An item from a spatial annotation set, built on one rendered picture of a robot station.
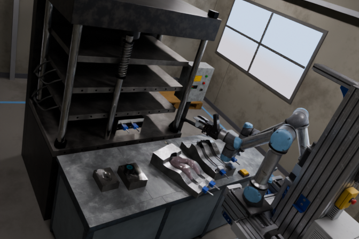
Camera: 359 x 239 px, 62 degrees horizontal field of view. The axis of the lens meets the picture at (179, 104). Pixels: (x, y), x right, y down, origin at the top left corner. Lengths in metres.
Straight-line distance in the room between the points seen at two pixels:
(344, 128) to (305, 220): 0.65
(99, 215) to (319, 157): 1.42
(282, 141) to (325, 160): 0.34
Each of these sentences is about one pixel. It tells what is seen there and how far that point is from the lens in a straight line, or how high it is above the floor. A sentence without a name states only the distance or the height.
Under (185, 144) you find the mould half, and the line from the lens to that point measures 2.85.
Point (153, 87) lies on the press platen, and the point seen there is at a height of 1.28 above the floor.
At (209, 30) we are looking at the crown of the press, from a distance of 2.69.
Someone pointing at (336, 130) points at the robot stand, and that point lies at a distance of 1.97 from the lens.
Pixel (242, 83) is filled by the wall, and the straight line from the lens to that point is 5.38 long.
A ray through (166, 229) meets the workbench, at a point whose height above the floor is 0.38.
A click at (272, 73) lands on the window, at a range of 4.94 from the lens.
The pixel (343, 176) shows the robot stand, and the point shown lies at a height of 1.56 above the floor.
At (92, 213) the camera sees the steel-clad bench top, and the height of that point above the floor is 0.80.
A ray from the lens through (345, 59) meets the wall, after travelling 4.35.
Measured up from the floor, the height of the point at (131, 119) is 0.96.
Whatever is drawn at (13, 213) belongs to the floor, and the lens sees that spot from 3.17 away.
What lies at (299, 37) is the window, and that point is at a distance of 4.73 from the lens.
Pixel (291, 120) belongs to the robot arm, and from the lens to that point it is 2.40.
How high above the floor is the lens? 2.36
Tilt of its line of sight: 25 degrees down
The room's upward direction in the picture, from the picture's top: 18 degrees clockwise
